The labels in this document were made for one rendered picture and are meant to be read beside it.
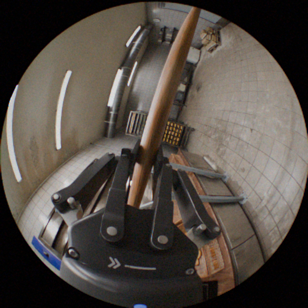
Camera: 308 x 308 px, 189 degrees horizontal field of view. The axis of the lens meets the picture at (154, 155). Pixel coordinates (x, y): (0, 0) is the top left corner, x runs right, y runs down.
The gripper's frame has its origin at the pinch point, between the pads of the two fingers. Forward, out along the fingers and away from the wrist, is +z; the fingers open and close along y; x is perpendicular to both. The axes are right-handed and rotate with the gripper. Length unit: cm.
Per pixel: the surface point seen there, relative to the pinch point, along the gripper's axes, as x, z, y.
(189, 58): 301, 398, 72
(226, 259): -47, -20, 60
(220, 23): 417, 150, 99
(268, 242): -39, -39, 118
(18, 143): -28, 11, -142
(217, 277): -58, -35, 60
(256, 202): -30, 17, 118
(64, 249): -95, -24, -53
